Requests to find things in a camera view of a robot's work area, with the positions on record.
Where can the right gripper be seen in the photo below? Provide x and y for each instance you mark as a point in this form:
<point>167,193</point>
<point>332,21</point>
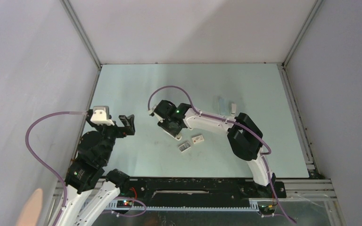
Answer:
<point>174,132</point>

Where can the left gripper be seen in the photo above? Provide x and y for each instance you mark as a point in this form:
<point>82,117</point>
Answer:
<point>128,123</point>

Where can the staple tray with staples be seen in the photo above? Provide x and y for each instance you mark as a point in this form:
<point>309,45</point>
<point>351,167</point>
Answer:
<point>184,146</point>

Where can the staple box sleeve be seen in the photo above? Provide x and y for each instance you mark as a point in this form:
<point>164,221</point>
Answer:
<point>197,139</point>

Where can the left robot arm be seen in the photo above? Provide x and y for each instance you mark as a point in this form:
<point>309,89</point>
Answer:
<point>94,151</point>

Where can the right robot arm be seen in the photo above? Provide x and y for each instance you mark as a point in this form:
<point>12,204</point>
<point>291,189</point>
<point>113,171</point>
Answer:
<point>244,137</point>

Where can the light blue stapler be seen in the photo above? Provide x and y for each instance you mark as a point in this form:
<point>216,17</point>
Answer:
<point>222,106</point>

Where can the small white stapler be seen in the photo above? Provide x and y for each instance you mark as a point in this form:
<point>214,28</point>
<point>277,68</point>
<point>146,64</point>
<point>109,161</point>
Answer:
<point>233,109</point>

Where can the beige object in corner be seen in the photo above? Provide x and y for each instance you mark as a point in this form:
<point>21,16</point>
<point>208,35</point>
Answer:
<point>31,211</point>

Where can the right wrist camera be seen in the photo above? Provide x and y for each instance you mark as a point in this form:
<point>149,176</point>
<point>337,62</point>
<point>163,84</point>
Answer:
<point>152,113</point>

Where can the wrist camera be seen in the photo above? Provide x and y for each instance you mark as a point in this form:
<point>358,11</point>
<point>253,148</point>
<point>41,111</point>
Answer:
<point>152,113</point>
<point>99,115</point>

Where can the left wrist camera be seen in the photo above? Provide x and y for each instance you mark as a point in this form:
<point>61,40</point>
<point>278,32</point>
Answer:
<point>99,115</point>

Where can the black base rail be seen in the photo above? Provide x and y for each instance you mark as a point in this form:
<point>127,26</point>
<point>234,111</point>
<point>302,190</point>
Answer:
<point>201,193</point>

